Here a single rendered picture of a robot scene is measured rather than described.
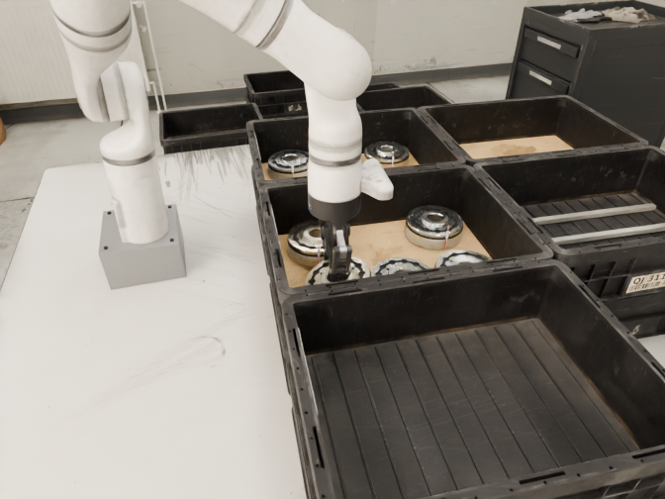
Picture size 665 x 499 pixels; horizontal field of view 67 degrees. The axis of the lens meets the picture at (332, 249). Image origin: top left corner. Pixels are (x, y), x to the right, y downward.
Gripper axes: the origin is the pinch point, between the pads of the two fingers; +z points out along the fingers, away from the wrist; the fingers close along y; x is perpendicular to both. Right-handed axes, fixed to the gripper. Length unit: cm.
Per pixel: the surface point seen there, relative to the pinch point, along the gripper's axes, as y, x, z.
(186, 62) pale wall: -320, -44, 54
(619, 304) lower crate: 10.1, 45.1, 5.9
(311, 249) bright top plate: -7.0, -2.5, 1.1
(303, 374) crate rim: 24.5, -8.2, -5.4
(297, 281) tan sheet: -3.1, -5.5, 4.3
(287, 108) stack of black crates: -165, 11, 35
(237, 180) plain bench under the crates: -64, -14, 17
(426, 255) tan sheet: -5.7, 17.7, 4.1
